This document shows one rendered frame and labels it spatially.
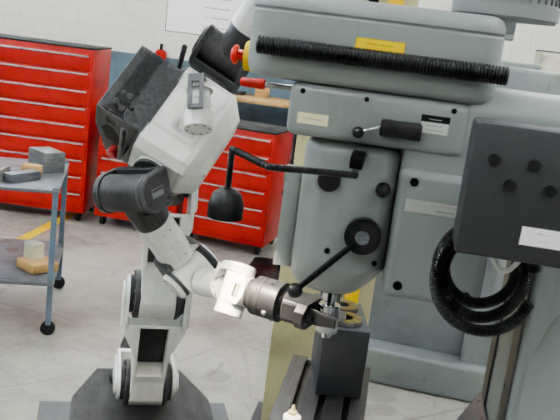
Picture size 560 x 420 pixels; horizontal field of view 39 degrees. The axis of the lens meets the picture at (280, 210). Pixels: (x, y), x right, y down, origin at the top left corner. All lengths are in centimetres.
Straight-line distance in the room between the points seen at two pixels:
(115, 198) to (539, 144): 100
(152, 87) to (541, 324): 103
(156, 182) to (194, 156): 12
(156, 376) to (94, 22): 923
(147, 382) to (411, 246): 122
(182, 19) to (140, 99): 911
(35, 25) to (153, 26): 170
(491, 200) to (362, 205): 35
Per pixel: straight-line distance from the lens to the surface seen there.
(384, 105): 149
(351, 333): 208
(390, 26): 148
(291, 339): 361
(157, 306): 233
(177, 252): 197
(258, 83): 173
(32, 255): 473
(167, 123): 192
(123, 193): 185
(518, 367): 158
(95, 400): 274
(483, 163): 126
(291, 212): 164
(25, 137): 695
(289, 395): 211
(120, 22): 1131
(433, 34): 148
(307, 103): 150
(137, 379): 251
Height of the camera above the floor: 183
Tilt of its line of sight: 13 degrees down
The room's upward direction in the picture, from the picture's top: 7 degrees clockwise
